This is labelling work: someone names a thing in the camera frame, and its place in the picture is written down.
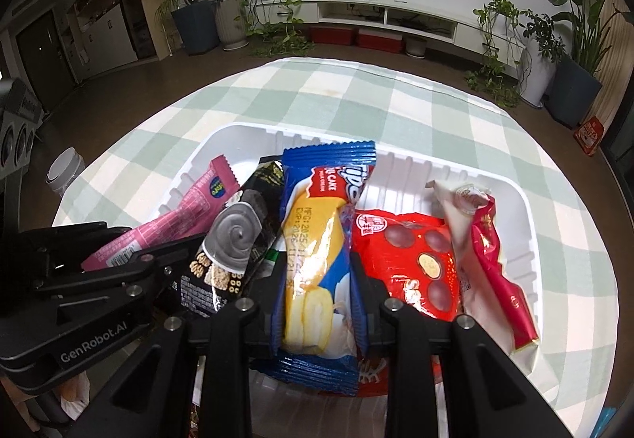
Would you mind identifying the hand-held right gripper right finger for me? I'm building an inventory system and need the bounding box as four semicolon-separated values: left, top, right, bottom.
349;264;575;438

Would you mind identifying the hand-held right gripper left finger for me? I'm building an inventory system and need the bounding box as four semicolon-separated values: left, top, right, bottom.
67;264;285;438

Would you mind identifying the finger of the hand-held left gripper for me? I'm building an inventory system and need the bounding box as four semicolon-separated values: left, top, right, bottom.
15;221;138;290
34;234;209;317

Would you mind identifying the black grey snack packet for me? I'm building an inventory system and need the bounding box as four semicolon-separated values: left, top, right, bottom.
168;155;285;320

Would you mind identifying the blue yellow cake packet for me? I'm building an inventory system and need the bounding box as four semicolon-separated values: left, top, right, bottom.
260;142;377;396

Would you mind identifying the white plastic tray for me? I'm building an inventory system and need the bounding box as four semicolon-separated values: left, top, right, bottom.
157;122;540;399

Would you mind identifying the white trash bin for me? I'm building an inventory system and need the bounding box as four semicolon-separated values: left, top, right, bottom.
46;148;86;193

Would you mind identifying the pink snack packet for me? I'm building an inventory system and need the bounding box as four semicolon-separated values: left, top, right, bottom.
82;157;248;272

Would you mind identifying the white red snack packet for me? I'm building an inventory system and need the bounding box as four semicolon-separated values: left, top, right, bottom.
427;180;540;352

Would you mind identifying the green white snack packet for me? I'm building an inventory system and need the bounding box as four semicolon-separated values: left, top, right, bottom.
255;242;283;277

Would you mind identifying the red chocolate ball packet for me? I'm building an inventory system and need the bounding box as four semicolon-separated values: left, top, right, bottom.
349;209;464;384

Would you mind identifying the small plant ribbed white pot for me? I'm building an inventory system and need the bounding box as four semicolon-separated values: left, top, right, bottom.
210;0;251;50

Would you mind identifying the green white checkered tablecloth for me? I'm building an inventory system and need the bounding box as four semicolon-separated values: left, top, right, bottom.
52;56;620;438

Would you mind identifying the red paper bag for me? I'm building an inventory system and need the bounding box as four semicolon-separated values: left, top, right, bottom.
573;117;606;156

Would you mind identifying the broad-leaf plant dark blue pot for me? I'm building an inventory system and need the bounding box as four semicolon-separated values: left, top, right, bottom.
518;0;634;128

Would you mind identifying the bushy plant tall white pot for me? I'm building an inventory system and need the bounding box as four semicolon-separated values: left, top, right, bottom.
515;9;566;109

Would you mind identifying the red storage box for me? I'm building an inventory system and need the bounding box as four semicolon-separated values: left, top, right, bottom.
310;25;356;46
357;28;404;54

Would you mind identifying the white television cabinet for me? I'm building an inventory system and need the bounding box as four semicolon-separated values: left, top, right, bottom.
248;0;531;59

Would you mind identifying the white wall cupboard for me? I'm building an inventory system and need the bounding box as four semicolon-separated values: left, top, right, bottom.
64;0;140;82

